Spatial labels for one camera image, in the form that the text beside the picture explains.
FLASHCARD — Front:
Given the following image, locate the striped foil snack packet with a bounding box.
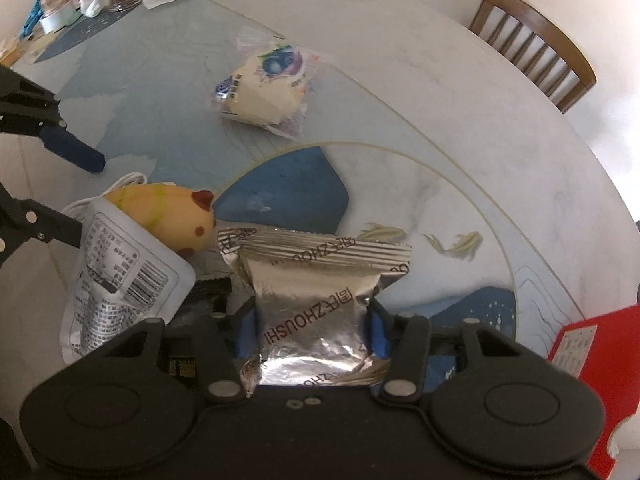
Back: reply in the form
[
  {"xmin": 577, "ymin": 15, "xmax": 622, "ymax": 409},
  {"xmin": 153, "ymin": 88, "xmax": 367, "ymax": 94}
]
[{"xmin": 217, "ymin": 226, "xmax": 414, "ymax": 394}]

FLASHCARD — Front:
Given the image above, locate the wooden dining chair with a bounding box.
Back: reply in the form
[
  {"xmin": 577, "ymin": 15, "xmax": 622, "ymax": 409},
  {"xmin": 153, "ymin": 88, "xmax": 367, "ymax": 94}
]
[{"xmin": 469, "ymin": 0, "xmax": 598, "ymax": 114}]

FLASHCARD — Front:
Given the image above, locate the yellow chicken toy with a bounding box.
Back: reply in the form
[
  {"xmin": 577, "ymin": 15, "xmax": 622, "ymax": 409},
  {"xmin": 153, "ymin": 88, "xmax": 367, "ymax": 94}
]
[{"xmin": 102, "ymin": 183, "xmax": 217, "ymax": 256}]

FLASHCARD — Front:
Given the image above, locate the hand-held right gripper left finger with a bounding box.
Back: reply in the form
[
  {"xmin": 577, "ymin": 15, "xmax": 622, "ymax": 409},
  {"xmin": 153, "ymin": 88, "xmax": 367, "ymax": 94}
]
[{"xmin": 115, "ymin": 305, "xmax": 259, "ymax": 404}]

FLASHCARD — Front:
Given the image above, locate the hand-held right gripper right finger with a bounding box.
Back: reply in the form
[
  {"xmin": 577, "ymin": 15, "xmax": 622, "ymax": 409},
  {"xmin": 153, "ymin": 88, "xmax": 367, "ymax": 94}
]
[{"xmin": 365, "ymin": 302, "xmax": 521, "ymax": 404}]

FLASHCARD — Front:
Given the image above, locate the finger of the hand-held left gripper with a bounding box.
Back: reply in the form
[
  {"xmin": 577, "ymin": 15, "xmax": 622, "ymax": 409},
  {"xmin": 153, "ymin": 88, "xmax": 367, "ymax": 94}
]
[
  {"xmin": 0, "ymin": 180, "xmax": 84, "ymax": 266},
  {"xmin": 0, "ymin": 64, "xmax": 107, "ymax": 175}
]

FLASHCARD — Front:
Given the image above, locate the white printed pouch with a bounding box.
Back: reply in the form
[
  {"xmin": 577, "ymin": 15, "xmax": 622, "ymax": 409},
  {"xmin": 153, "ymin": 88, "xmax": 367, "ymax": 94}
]
[{"xmin": 59, "ymin": 199, "xmax": 196, "ymax": 366}]

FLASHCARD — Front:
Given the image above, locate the blueberry bread packet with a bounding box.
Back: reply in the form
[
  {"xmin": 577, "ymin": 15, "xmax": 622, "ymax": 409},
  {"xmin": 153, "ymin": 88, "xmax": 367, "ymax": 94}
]
[{"xmin": 208, "ymin": 26, "xmax": 321, "ymax": 140}]

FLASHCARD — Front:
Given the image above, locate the red cardboard shoe box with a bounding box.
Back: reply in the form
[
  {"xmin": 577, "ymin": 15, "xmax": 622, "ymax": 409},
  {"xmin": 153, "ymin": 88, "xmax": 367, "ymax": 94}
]
[{"xmin": 547, "ymin": 304, "xmax": 640, "ymax": 480}]

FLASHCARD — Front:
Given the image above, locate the white cable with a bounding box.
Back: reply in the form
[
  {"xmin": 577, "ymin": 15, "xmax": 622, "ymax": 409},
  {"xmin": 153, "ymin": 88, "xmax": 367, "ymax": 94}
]
[{"xmin": 64, "ymin": 172, "xmax": 149, "ymax": 221}]

